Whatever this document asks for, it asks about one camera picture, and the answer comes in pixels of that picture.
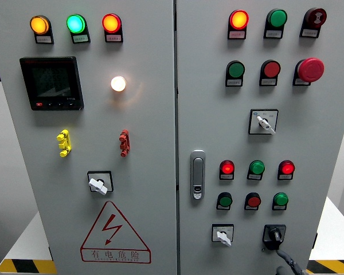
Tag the pale grey door with lock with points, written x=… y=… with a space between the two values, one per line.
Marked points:
x=218 y=129

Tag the large green push button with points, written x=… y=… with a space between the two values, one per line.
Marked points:
x=236 y=69

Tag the black display meter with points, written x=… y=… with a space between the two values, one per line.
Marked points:
x=51 y=82

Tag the red warning triangle sticker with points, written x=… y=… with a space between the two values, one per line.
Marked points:
x=114 y=254

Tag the small red push button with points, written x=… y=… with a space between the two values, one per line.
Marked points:
x=254 y=201

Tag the small green push button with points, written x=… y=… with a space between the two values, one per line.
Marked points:
x=225 y=201

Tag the pale grey cabinet door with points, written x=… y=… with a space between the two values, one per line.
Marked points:
x=149 y=129

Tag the silver door lock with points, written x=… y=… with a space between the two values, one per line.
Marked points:
x=197 y=172

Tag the small green round lamp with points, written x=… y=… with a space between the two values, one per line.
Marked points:
x=281 y=199
x=257 y=167

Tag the black yellow striped tape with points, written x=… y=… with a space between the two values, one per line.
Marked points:
x=332 y=267
x=25 y=267

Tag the large green round lamp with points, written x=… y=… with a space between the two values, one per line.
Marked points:
x=75 y=24
x=277 y=18

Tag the yellow round lamp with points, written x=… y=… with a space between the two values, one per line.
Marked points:
x=39 y=25

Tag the large red round lamp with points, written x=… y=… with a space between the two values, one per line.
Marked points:
x=239 y=19
x=111 y=23

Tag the small label plate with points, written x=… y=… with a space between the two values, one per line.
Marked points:
x=268 y=82
x=226 y=177
x=234 y=82
x=309 y=33
x=223 y=208
x=250 y=208
x=301 y=82
x=284 y=177
x=236 y=34
x=279 y=208
x=254 y=177
x=44 y=39
x=273 y=34
x=114 y=38
x=80 y=38

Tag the white round lamp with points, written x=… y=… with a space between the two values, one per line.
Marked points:
x=118 y=83

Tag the small red round lamp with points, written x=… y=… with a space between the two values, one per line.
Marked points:
x=287 y=168
x=227 y=168

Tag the dark red buzzer lamp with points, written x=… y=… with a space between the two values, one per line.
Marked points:
x=316 y=17

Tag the large red stop button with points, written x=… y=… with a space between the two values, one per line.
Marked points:
x=310 y=70

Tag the large red push button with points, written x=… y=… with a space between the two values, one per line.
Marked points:
x=271 y=69

